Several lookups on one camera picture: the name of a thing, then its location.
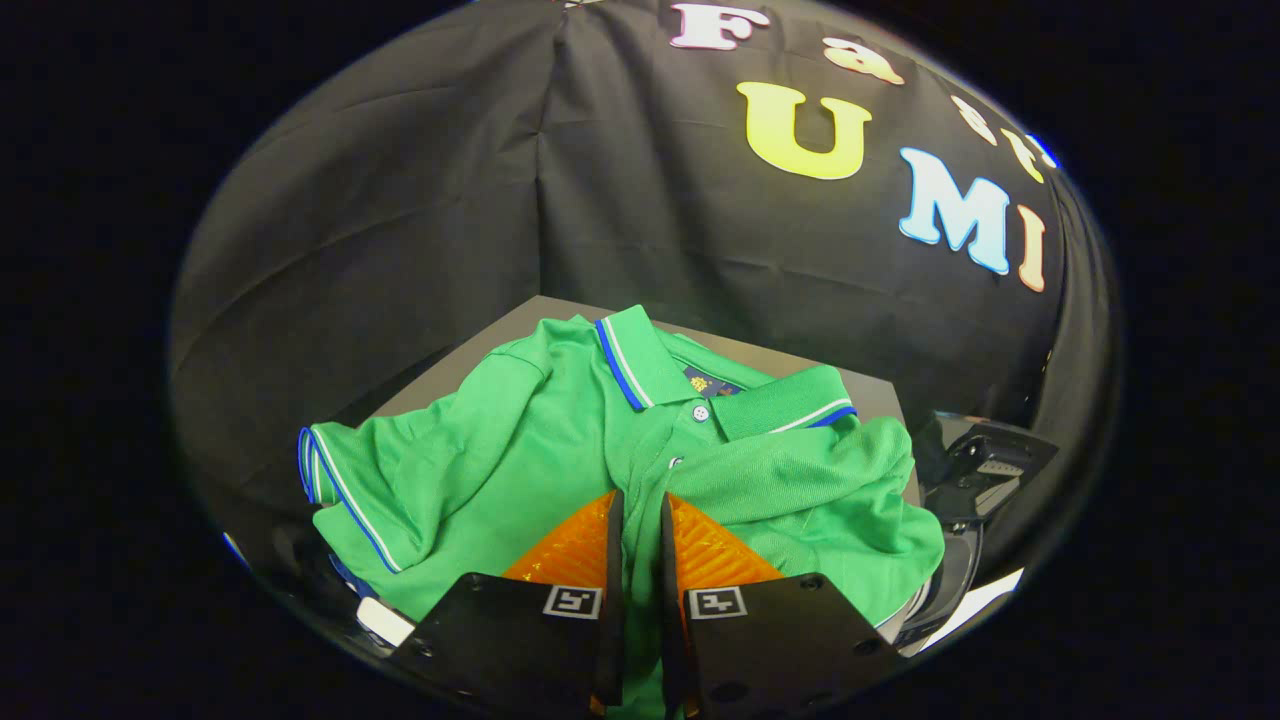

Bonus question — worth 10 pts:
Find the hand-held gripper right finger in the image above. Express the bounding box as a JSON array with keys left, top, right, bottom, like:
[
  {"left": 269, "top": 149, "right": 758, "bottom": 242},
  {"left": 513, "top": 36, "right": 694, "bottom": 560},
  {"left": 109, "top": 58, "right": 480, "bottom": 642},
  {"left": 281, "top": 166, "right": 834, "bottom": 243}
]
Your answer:
[{"left": 658, "top": 490, "right": 906, "bottom": 720}]

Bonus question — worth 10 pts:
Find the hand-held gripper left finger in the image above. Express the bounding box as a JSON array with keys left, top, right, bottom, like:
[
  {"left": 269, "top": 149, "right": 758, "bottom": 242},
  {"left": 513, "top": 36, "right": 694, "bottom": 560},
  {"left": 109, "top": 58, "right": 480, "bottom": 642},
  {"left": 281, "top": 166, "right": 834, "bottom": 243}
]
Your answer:
[{"left": 390, "top": 488, "right": 627, "bottom": 716}]

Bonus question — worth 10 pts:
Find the green polo shirt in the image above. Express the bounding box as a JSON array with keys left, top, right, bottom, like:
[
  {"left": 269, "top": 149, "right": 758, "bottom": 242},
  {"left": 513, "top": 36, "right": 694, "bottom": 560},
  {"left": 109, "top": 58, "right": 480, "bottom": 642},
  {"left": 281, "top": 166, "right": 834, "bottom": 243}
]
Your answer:
[{"left": 297, "top": 305, "right": 946, "bottom": 720}]

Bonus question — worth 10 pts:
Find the grey and black cabinet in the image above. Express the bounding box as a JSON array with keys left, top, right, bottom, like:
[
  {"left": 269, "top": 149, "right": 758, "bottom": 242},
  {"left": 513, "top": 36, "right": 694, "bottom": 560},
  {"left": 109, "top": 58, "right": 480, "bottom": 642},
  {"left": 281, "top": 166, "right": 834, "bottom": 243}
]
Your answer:
[{"left": 330, "top": 295, "right": 923, "bottom": 641}]

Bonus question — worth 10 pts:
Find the white board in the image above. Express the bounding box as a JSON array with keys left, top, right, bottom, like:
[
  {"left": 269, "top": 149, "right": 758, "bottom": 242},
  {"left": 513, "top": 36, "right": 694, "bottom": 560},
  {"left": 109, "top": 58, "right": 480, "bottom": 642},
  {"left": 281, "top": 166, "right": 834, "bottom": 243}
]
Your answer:
[{"left": 900, "top": 567, "right": 1027, "bottom": 657}]

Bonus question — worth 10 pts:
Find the black backdrop cloth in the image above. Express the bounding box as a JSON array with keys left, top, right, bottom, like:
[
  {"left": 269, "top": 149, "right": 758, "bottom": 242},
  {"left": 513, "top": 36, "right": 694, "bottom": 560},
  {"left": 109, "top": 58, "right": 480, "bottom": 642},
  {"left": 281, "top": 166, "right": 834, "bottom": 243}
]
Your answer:
[{"left": 168, "top": 0, "right": 1121, "bottom": 601}]

